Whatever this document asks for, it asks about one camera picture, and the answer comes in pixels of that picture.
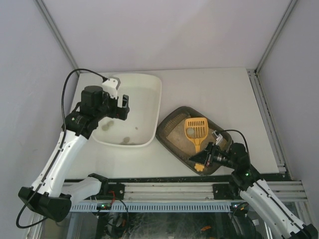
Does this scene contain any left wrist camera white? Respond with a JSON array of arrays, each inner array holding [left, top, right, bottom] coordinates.
[[102, 77, 121, 100]]

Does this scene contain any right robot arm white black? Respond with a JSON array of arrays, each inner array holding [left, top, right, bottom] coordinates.
[[189, 142, 319, 239]]

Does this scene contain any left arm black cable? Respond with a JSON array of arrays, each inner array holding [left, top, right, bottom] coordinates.
[[15, 68, 107, 229]]

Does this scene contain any grey slotted cable duct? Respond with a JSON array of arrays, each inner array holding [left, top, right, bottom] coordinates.
[[70, 201, 231, 213]]

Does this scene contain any aluminium front rail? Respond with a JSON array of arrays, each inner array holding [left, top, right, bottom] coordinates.
[[59, 181, 308, 202]]

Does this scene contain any white plastic tub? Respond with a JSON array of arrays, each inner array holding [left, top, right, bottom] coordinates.
[[91, 73, 162, 147]]

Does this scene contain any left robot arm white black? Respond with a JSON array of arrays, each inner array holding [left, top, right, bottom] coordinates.
[[18, 86, 130, 222]]

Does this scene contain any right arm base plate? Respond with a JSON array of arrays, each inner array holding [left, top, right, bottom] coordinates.
[[212, 183, 241, 200]]

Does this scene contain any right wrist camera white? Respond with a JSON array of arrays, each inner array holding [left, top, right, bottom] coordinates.
[[211, 130, 223, 145]]

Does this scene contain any yellow litter scoop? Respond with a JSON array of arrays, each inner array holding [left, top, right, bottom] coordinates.
[[183, 118, 209, 172]]

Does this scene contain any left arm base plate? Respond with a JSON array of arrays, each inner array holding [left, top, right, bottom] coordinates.
[[94, 179, 125, 200]]

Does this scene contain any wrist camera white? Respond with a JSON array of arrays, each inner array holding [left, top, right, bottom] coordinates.
[[211, 130, 223, 145], [102, 77, 121, 100]]

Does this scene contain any dark grey litter box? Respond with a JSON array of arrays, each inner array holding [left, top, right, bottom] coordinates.
[[156, 106, 233, 176]]

